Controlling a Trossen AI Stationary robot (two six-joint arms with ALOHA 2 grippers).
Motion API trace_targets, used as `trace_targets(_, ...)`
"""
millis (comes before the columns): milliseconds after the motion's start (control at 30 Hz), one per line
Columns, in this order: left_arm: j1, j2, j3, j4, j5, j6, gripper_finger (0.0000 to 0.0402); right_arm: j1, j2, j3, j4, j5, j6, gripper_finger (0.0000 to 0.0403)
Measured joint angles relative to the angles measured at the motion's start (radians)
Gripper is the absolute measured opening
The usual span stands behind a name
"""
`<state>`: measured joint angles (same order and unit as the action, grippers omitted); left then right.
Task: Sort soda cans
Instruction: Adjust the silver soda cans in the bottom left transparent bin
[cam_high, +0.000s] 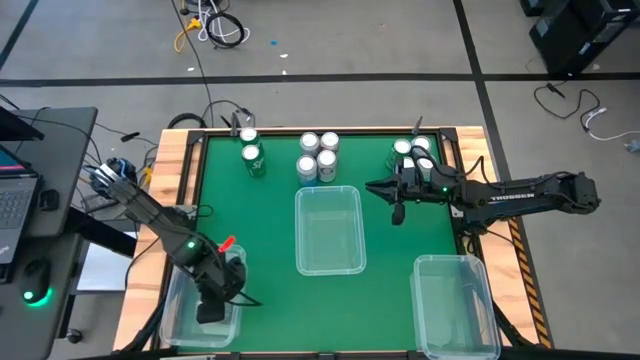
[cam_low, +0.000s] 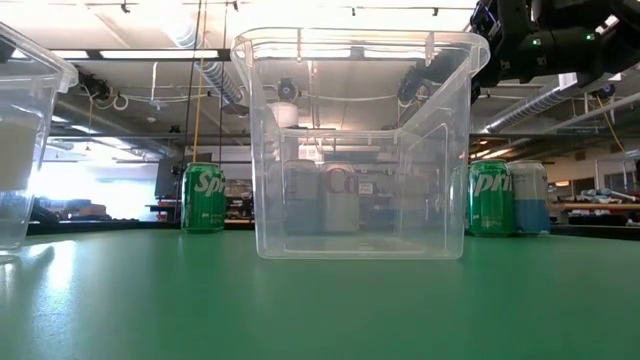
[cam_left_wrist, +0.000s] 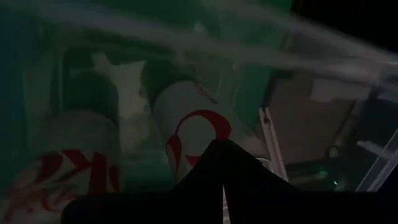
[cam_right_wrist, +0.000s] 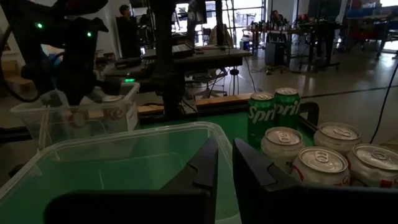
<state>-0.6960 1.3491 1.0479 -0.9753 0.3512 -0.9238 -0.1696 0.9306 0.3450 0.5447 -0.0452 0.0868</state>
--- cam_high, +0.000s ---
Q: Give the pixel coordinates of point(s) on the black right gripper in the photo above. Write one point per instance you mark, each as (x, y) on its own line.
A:
(440, 192)

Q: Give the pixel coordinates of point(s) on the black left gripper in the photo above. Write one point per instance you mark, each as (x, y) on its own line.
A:
(220, 280)

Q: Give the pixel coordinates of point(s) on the clear plastic bin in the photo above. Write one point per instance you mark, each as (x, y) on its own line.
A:
(450, 310)
(180, 320)
(330, 230)

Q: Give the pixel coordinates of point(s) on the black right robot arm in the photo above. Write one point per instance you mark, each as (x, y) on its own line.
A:
(525, 197)

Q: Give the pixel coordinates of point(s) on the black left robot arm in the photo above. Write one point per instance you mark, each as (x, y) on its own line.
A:
(145, 210)

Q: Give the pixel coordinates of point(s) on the red tape tag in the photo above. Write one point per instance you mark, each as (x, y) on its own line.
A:
(227, 244)

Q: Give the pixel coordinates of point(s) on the wooden table border board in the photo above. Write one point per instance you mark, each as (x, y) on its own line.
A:
(475, 145)
(165, 160)

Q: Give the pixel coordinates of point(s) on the white board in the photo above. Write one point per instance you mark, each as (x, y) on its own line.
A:
(105, 270)

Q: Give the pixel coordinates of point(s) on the black desk leg bar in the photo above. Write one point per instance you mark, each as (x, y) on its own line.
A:
(100, 232)

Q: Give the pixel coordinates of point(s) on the black caster wheel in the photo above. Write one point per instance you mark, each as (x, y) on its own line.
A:
(75, 336)

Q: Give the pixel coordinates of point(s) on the black power brick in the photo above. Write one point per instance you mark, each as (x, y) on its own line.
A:
(100, 202)

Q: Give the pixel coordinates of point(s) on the yellow black hazard tape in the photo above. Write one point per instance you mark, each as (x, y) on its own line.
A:
(530, 290)

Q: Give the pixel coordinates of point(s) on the black computer mouse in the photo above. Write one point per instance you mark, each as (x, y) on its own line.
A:
(35, 280)

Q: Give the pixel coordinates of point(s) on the black plug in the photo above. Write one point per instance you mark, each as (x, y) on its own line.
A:
(130, 136)

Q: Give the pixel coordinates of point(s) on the small black box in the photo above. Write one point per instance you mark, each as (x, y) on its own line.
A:
(49, 200)

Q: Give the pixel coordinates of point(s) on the grey desk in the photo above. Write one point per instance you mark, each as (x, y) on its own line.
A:
(65, 150)

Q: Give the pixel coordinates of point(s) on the black laptop computer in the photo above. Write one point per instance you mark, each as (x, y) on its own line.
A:
(17, 200)

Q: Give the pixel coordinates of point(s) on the large black equipment case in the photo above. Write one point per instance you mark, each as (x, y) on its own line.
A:
(575, 35)

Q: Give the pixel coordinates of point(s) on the grey plug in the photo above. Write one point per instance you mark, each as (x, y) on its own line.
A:
(632, 146)

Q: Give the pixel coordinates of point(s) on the black monitor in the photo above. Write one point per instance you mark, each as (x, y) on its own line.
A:
(15, 127)

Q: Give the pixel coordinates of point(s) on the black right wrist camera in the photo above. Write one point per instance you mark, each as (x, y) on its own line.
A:
(409, 177)

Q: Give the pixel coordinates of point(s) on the small black post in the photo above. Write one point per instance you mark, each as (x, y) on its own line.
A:
(234, 125)
(417, 126)

